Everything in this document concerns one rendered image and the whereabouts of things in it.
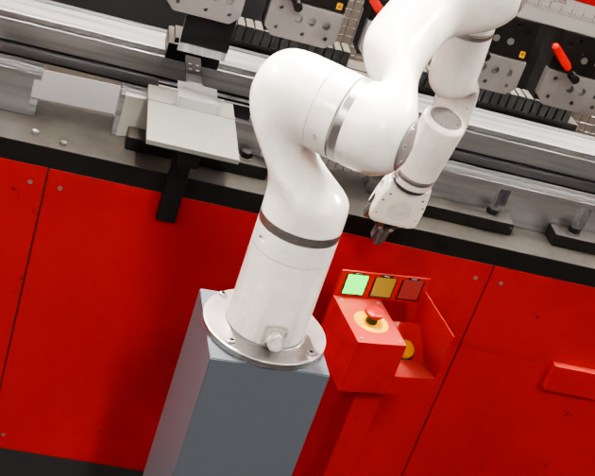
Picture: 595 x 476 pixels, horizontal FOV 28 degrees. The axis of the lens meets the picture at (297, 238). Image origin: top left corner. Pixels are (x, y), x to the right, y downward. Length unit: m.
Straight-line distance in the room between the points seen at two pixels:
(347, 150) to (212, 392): 0.41
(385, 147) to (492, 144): 1.38
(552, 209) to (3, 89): 1.22
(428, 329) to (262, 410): 0.74
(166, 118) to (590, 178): 1.17
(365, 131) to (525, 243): 1.17
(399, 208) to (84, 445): 0.97
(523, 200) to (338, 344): 0.61
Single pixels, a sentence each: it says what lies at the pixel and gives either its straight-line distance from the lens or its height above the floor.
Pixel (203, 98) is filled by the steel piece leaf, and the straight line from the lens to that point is 2.47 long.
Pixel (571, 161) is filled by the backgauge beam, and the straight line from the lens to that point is 2.99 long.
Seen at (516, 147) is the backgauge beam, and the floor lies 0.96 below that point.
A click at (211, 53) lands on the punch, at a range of 2.46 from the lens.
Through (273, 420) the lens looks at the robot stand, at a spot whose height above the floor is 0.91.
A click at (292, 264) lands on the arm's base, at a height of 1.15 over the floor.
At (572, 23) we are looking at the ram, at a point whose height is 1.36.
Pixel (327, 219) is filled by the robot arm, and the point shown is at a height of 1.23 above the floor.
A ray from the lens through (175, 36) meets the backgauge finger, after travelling 2.67.
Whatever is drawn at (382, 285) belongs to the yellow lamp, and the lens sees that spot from 2.39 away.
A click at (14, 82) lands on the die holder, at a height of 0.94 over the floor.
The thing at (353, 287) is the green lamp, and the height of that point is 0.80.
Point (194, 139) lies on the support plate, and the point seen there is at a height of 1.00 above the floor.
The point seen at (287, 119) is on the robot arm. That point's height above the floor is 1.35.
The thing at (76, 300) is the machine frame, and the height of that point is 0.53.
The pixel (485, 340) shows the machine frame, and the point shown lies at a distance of 2.72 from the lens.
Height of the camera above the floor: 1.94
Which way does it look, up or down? 27 degrees down
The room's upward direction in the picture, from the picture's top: 19 degrees clockwise
